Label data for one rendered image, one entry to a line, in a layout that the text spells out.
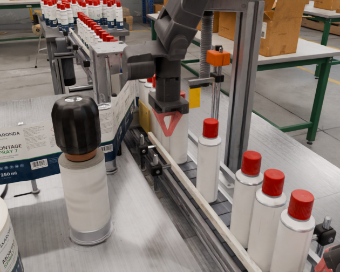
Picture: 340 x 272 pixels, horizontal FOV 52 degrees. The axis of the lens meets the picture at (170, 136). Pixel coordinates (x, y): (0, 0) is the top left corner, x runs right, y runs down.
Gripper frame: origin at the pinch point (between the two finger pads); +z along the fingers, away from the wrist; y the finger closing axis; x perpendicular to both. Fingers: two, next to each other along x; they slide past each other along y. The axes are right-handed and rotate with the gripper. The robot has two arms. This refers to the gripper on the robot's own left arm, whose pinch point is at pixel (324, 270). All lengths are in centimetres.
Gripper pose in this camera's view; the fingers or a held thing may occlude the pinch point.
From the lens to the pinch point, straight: 58.4
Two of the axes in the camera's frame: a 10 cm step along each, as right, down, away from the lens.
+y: -9.3, 1.8, -3.3
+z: -2.4, 3.9, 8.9
